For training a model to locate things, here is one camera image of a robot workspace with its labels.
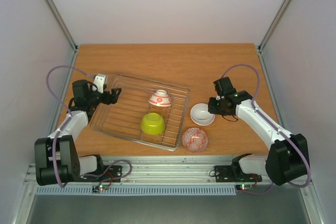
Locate purple cable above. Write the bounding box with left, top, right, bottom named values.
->
left=46, top=65, right=133, bottom=190
left=219, top=63, right=312, bottom=195

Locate plain white bowl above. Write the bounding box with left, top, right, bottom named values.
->
left=191, top=115, right=215, bottom=126
left=190, top=103, right=214, bottom=119

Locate left controller board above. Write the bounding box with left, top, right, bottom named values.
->
left=92, top=185, right=109, bottom=193

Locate green and white bowl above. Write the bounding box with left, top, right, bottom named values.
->
left=140, top=113, right=165, bottom=135

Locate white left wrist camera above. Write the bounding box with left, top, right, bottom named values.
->
left=92, top=73, right=108, bottom=93

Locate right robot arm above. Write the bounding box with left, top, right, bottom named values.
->
left=208, top=77, right=311, bottom=186

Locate right controller board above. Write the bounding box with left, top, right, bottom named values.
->
left=236, top=184, right=256, bottom=191

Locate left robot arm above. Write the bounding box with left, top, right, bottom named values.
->
left=34, top=76, right=122, bottom=188

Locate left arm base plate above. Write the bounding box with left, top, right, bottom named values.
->
left=79, top=165, right=122, bottom=183

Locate slotted grey cable duct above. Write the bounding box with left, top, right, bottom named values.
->
left=36, top=185, right=236, bottom=196

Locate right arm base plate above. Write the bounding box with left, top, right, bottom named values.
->
left=214, top=165, right=262, bottom=183

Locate red geometric pattern bowl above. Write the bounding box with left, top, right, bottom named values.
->
left=182, top=127, right=209, bottom=153

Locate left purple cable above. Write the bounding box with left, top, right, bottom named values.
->
left=46, top=65, right=133, bottom=190

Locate chrome wire dish rack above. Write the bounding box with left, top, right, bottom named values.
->
left=90, top=74, right=190, bottom=151

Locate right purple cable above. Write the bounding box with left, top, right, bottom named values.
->
left=219, top=63, right=312, bottom=195

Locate red floral pattern bowl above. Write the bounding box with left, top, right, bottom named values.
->
left=148, top=89, right=172, bottom=107

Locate controller board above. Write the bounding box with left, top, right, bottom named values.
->
left=236, top=184, right=256, bottom=191
left=92, top=185, right=109, bottom=193

